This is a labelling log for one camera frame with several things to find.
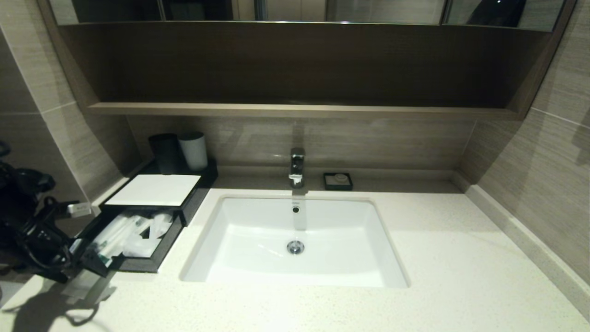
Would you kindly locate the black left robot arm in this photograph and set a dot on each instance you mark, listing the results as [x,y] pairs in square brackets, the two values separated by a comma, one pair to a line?
[23,207]

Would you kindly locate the white cup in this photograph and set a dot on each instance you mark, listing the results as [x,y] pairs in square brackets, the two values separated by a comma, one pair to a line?
[193,152]

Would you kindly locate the white packet with pink item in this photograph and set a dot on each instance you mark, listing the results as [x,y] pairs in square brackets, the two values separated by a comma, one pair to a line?
[162,223]

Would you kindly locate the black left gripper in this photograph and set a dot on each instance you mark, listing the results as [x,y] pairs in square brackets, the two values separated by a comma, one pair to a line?
[62,258]

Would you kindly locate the black tray with sachets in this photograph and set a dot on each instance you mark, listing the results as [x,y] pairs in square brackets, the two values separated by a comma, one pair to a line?
[152,263]

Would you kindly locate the black soap dish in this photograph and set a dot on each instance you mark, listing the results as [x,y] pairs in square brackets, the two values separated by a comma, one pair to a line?
[338,185]

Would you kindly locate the small white sachets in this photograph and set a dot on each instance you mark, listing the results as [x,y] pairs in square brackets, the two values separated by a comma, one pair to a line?
[140,249]

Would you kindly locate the toothbrush with green label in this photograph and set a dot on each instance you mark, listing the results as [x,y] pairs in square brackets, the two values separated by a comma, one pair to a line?
[117,244]

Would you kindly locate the wall mirror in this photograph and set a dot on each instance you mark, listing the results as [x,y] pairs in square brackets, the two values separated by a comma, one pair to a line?
[299,10]

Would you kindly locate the chrome sink drain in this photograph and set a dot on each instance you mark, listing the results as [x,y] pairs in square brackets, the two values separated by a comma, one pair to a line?
[295,247]

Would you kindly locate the long white packet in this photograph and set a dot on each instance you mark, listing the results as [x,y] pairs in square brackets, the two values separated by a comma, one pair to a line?
[113,228]

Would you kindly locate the beige soap bar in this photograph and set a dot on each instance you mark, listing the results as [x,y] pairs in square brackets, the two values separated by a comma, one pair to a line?
[341,177]

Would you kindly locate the black cup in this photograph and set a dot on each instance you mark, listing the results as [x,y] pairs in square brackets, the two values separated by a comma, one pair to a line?
[165,154]

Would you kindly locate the white ceramic sink basin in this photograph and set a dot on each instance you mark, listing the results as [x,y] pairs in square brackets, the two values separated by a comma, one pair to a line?
[295,249]

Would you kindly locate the brown wooden wall shelf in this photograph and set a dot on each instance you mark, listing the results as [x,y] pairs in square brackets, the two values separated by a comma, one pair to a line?
[295,69]

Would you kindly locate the chrome faucet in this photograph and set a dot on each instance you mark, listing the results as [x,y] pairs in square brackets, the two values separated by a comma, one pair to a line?
[297,166]

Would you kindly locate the black box with white lid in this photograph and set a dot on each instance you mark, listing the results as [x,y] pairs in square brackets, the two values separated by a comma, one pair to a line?
[156,189]

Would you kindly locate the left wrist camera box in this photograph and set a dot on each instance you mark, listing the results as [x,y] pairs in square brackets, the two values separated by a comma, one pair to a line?
[79,210]

